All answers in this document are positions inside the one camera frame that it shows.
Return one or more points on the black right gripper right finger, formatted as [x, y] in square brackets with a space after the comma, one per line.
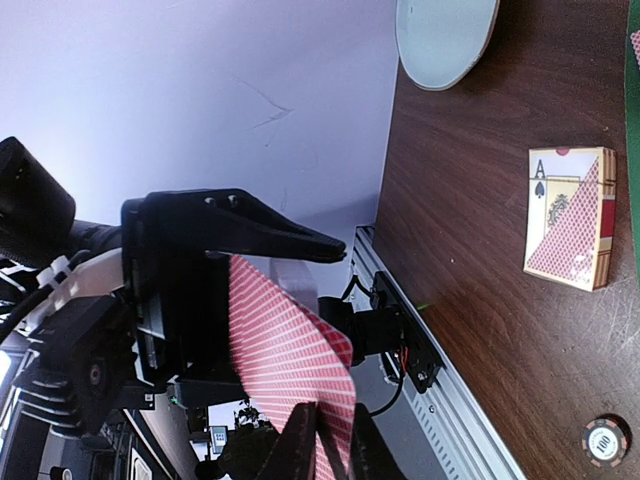
[370, 457]

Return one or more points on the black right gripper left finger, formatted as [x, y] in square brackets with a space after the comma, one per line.
[265, 453]

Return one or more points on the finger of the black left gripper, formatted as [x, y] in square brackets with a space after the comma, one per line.
[370, 332]

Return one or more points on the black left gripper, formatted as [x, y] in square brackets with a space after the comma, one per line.
[176, 249]

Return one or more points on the red black chip stack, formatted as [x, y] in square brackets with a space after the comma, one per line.
[606, 440]

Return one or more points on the red-backed playing card deck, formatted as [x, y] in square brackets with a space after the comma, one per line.
[295, 278]

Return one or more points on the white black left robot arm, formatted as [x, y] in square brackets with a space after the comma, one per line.
[71, 303]

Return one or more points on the gold playing card box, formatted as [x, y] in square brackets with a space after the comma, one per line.
[571, 215]

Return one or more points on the light blue flower plate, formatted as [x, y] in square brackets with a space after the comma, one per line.
[440, 41]

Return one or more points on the round green poker mat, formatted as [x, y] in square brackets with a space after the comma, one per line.
[631, 96]

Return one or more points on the metal front rail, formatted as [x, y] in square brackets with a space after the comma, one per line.
[460, 436]

